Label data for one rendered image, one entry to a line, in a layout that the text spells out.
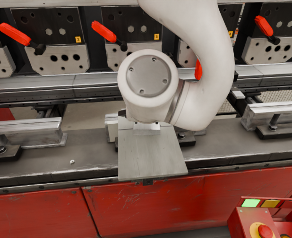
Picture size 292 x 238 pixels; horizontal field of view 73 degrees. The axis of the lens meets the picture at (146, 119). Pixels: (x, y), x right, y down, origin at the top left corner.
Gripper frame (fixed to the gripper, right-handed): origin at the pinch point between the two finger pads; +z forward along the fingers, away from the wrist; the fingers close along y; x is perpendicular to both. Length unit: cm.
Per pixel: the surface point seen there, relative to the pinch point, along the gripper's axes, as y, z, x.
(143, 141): 0.7, 3.1, 6.7
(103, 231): 20, 51, 49
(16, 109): 156, 176, -39
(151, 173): -1.5, -4.0, 15.1
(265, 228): -35.9, 6.5, 31.3
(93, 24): 12.4, -16.2, -18.2
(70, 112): 90, 172, -37
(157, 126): -3.5, 7.1, 1.5
